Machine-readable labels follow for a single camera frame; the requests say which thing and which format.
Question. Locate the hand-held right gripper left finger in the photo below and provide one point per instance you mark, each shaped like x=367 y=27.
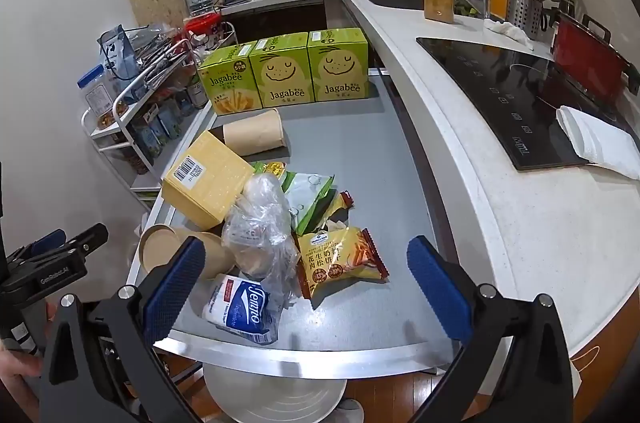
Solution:
x=175 y=288

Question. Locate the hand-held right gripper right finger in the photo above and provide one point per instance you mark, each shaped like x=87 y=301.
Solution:
x=440 y=293

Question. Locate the white folded cloth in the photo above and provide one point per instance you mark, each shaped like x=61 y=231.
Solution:
x=600 y=143

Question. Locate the clear plastic bag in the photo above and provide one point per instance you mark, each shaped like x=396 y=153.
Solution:
x=260 y=213

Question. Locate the group of blue packets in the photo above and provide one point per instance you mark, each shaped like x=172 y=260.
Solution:
x=157 y=130

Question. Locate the person's left hand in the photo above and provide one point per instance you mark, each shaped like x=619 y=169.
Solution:
x=17 y=373

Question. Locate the black induction cooktop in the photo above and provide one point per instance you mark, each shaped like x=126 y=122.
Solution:
x=500 y=93

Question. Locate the red cooking pot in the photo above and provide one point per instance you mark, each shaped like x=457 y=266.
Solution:
x=590 y=58

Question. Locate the blue and white tissue pack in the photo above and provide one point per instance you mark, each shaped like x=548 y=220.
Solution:
x=240 y=308

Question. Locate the white crumpled rag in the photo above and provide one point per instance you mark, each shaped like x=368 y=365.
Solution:
x=507 y=30

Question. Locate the blue printed bag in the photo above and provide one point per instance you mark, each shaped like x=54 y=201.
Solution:
x=115 y=50

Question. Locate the yellow biscuit packet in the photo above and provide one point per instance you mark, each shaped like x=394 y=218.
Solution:
x=340 y=263

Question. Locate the steel utensil holder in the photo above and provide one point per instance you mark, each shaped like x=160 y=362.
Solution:
x=527 y=15

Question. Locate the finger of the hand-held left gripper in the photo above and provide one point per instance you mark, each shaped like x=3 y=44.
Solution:
x=60 y=268
x=50 y=240

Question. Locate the green snack box with fries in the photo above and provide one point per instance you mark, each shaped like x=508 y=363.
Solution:
x=225 y=83

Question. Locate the yellow wrapper with red end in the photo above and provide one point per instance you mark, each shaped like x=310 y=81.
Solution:
x=345 y=201

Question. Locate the white and green wrapper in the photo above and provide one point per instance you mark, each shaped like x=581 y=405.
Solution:
x=305 y=198

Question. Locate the yellow cardboard box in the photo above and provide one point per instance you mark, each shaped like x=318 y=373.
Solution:
x=210 y=183

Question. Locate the green snack wrapper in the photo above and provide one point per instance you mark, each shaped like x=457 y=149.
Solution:
x=327 y=203

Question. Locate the tan paper cup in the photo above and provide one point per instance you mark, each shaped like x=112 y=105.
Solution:
x=255 y=133

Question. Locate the green snack box smiling face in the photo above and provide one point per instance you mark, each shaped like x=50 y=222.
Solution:
x=340 y=68
x=282 y=73

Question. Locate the red lidded container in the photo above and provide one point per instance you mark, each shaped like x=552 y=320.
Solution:
x=202 y=24

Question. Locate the clear jar with blue lid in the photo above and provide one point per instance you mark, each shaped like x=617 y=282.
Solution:
x=97 y=98

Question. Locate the brown paper bowl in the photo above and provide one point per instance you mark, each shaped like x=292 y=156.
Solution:
x=157 y=248
x=220 y=253

